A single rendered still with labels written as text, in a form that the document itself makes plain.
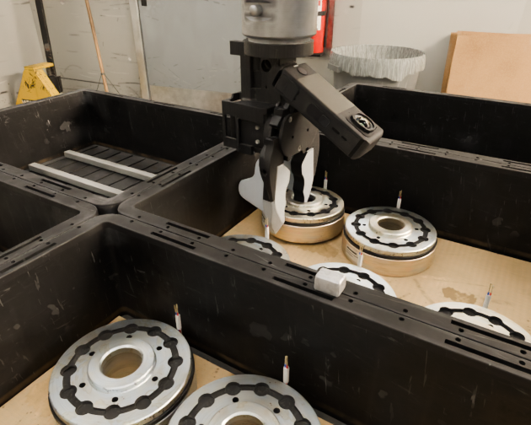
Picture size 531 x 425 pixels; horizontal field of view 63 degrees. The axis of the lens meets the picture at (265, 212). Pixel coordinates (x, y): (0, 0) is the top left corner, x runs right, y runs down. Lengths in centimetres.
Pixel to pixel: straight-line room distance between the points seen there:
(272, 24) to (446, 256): 32
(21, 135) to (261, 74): 46
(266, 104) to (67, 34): 399
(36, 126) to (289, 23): 51
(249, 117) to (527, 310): 34
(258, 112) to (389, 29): 277
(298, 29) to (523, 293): 35
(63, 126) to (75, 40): 353
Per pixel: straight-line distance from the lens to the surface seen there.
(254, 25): 44
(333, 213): 52
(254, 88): 48
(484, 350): 29
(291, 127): 46
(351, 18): 323
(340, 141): 43
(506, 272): 54
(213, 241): 35
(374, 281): 43
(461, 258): 55
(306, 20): 45
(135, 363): 37
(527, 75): 308
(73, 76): 449
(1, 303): 37
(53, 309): 40
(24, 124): 81
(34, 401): 40
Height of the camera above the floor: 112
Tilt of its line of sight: 29 degrees down
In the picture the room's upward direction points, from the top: straight up
